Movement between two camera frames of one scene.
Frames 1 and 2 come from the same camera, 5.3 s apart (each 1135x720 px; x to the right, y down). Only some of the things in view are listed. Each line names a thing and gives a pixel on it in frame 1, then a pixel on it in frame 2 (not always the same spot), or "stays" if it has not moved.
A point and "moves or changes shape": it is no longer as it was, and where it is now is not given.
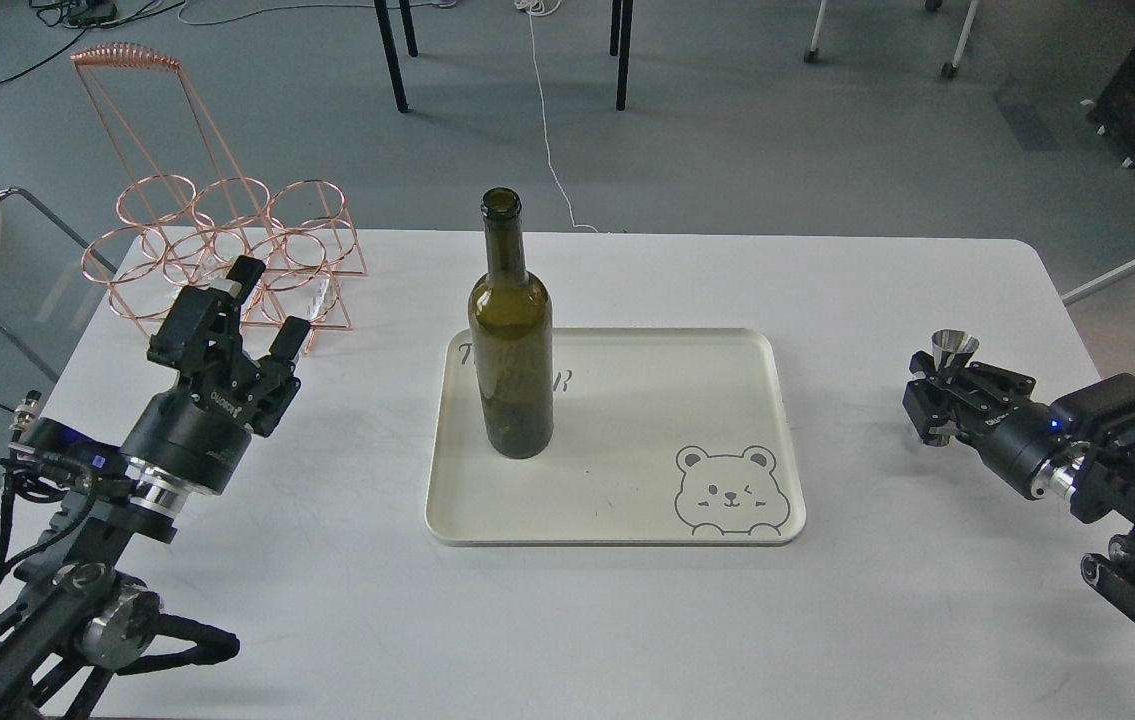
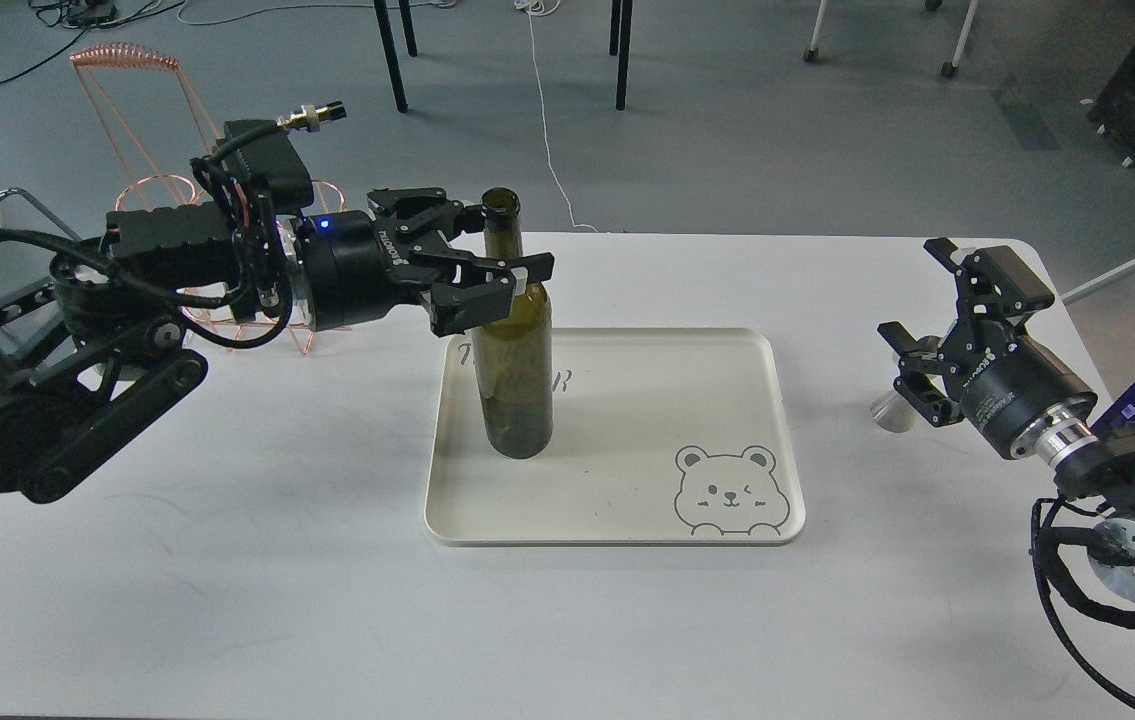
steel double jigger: x=951 y=347 moves or changes shape
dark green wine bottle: x=511 y=337 stays
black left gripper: x=200 y=433 -> x=356 y=271
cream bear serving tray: x=658 y=436 stays
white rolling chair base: x=948 y=70 stays
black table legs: x=619 y=42 stays
